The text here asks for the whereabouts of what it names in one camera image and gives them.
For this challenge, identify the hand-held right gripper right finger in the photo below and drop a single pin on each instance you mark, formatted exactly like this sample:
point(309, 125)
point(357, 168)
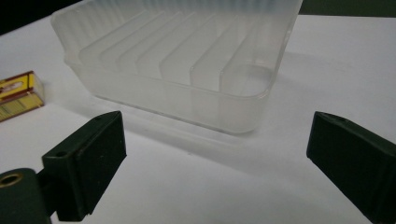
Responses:
point(358, 158)

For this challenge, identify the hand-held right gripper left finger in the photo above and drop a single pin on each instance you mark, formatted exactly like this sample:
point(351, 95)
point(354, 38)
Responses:
point(84, 165)

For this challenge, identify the translucent plastic divided box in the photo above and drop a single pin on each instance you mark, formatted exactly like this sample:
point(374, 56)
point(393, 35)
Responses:
point(183, 65)

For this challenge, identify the yellow striped small box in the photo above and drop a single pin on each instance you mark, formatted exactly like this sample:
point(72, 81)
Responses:
point(19, 95)

